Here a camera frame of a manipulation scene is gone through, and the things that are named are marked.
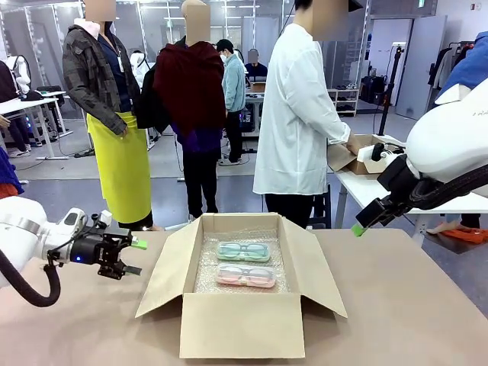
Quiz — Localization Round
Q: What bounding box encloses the large open cardboard box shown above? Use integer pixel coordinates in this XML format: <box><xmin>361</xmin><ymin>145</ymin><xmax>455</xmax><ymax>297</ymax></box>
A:
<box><xmin>135</xmin><ymin>212</ymin><xmax>348</xmax><ymax>360</ymax></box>

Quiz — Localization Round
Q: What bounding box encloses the white side table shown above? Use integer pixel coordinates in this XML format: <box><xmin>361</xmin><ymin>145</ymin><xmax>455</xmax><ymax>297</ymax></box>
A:
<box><xmin>334</xmin><ymin>167</ymin><xmax>488</xmax><ymax>246</ymax></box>

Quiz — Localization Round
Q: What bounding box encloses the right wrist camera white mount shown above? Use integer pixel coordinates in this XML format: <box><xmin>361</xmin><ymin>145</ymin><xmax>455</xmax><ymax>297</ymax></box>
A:
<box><xmin>357</xmin><ymin>142</ymin><xmax>407</xmax><ymax>175</ymax></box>

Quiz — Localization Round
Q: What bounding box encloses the right forearm white sleeve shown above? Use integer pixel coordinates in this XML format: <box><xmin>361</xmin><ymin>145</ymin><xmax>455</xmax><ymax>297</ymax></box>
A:
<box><xmin>323</xmin><ymin>118</ymin><xmax>352</xmax><ymax>146</ymax></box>

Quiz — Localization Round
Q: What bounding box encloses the bubble wrap sheet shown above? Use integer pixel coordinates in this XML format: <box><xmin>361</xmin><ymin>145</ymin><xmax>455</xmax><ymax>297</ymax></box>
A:
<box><xmin>194</xmin><ymin>227</ymin><xmax>291</xmax><ymax>294</ymax></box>

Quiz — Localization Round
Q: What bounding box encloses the mannequin with yellow apron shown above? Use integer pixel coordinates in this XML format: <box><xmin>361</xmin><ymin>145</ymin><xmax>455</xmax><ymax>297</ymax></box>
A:
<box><xmin>62</xmin><ymin>0</ymin><xmax>154</xmax><ymax>232</ymax></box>

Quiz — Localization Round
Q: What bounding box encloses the green glasses case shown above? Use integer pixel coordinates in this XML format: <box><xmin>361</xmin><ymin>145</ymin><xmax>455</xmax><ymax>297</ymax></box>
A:
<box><xmin>216</xmin><ymin>241</ymin><xmax>272</xmax><ymax>264</ymax></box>

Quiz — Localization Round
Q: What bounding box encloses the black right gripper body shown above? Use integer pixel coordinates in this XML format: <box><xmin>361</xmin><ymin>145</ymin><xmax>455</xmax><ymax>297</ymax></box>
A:
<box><xmin>376</xmin><ymin>153</ymin><xmax>421</xmax><ymax>219</ymax></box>

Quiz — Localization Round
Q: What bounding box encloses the person in dark clothes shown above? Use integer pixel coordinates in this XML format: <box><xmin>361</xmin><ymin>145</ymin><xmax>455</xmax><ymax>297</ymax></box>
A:
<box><xmin>0</xmin><ymin>59</ymin><xmax>34</xmax><ymax>159</ymax></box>

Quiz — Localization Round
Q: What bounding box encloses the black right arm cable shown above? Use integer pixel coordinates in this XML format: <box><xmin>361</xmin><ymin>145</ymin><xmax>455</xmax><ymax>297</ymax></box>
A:
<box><xmin>409</xmin><ymin>162</ymin><xmax>488</xmax><ymax>211</ymax></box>

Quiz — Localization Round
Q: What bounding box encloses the seated person in dark top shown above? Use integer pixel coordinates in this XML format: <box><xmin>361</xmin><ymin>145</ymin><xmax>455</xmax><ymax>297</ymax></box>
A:
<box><xmin>243</xmin><ymin>48</ymin><xmax>269</xmax><ymax>83</ymax></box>

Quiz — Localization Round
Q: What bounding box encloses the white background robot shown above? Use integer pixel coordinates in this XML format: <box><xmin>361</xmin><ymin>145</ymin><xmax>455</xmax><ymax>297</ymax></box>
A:
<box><xmin>6</xmin><ymin>54</ymin><xmax>32</xmax><ymax>95</ymax></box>

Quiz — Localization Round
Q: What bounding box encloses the person's right hand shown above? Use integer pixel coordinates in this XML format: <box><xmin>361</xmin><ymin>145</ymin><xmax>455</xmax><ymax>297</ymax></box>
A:
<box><xmin>344</xmin><ymin>133</ymin><xmax>364</xmax><ymax>156</ymax></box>

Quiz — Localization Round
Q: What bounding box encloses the orange cloth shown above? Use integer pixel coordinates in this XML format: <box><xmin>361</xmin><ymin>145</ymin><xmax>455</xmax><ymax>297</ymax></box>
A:
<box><xmin>426</xmin><ymin>223</ymin><xmax>488</xmax><ymax>244</ymax></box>

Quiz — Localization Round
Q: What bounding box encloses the mannequin with red shawl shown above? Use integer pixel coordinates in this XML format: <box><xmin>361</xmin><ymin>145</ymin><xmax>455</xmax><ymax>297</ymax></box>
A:
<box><xmin>136</xmin><ymin>0</ymin><xmax>228</xmax><ymax>219</ymax></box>

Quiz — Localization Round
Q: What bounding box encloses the person in light blue fleece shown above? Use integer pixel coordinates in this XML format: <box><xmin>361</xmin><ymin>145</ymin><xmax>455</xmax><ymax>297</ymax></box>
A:
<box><xmin>214</xmin><ymin>37</ymin><xmax>248</xmax><ymax>167</ymax></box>

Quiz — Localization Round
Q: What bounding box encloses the white background desk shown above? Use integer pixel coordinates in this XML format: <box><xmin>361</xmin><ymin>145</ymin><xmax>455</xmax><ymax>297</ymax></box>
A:
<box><xmin>0</xmin><ymin>90</ymin><xmax>70</xmax><ymax>161</ymax></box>

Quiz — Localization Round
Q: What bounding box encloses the black tripod stand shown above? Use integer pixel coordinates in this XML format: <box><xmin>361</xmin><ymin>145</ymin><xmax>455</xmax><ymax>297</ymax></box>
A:
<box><xmin>372</xmin><ymin>43</ymin><xmax>406</xmax><ymax>135</ymax></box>

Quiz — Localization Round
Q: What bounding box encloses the shoe shelf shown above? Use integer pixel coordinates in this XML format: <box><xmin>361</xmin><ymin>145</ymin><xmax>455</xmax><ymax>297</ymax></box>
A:
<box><xmin>327</xmin><ymin>84</ymin><xmax>361</xmax><ymax>117</ymax></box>

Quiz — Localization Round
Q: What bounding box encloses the background desk with computer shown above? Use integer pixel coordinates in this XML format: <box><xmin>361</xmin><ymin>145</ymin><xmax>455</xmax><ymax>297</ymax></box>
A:
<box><xmin>239</xmin><ymin>81</ymin><xmax>268</xmax><ymax>139</ymax></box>

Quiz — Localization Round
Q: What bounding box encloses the pink glasses case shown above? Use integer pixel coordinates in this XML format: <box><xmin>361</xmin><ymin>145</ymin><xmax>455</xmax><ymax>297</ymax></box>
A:
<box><xmin>214</xmin><ymin>263</ymin><xmax>277</xmax><ymax>289</ymax></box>

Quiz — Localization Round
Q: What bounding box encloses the clothes rack with garments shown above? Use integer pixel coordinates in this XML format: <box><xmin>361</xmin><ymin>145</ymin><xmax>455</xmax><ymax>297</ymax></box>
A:
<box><xmin>426</xmin><ymin>40</ymin><xmax>477</xmax><ymax>93</ymax></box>

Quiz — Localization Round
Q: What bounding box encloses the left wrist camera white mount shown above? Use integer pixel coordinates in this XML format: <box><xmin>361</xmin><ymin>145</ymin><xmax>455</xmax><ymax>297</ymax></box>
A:
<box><xmin>56</xmin><ymin>207</ymin><xmax>114</xmax><ymax>234</ymax></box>

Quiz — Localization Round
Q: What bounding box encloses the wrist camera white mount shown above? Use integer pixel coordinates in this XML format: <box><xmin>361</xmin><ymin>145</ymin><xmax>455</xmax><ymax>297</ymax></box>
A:
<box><xmin>357</xmin><ymin>142</ymin><xmax>407</xmax><ymax>175</ymax></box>
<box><xmin>56</xmin><ymin>207</ymin><xmax>114</xmax><ymax>234</ymax></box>

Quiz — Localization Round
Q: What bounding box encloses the person in white coat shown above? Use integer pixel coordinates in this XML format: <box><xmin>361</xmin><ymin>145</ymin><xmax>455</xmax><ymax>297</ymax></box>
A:
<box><xmin>252</xmin><ymin>0</ymin><xmax>362</xmax><ymax>230</ymax></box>

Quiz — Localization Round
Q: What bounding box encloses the blue garment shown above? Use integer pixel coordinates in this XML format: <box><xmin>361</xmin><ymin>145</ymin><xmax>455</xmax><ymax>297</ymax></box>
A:
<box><xmin>434</xmin><ymin>31</ymin><xmax>488</xmax><ymax>101</ymax></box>

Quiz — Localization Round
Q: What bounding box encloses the small cardboard box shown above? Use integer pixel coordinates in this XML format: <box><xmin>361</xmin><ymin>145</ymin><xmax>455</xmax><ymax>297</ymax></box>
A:
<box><xmin>326</xmin><ymin>133</ymin><xmax>387</xmax><ymax>176</ymax></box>

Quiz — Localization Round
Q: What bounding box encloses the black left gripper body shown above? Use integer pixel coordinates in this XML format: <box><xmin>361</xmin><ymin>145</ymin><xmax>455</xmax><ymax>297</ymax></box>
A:
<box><xmin>71</xmin><ymin>227</ymin><xmax>134</xmax><ymax>281</ymax></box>

